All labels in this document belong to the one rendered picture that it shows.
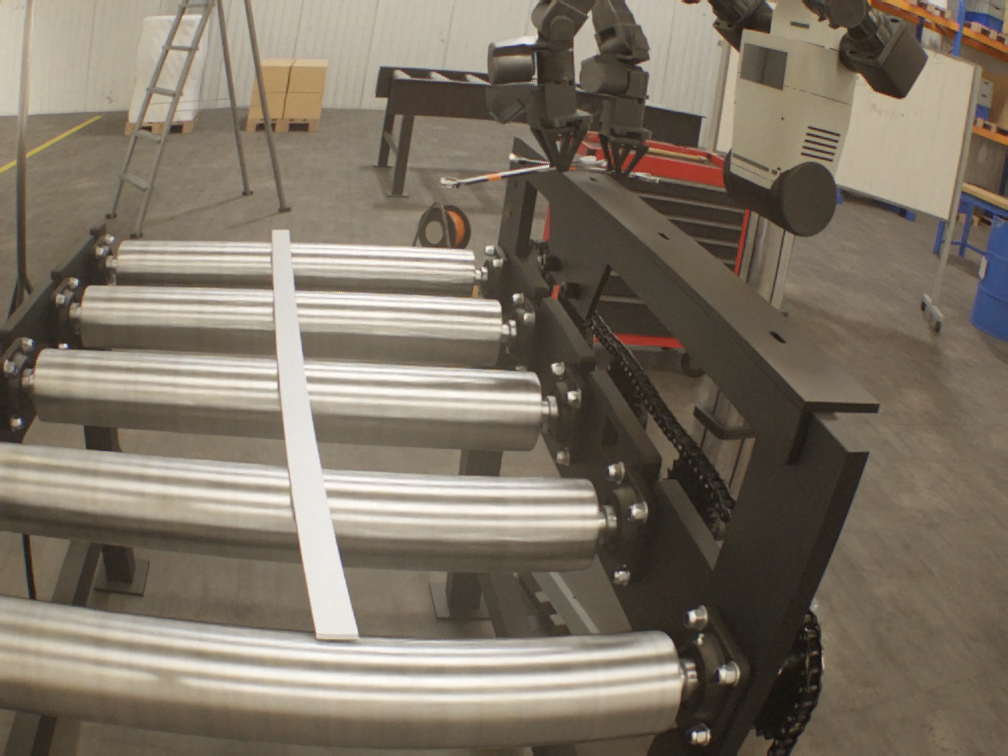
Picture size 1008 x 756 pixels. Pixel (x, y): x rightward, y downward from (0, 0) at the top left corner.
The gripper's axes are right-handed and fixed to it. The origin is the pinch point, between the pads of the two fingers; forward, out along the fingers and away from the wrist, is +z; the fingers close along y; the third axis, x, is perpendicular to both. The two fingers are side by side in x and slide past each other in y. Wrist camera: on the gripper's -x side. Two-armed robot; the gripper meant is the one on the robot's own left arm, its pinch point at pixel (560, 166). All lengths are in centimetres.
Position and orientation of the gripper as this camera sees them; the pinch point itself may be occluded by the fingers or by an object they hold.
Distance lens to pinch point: 134.6
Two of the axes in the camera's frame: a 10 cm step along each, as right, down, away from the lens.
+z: 0.5, 8.8, 4.8
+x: 9.0, -2.4, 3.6
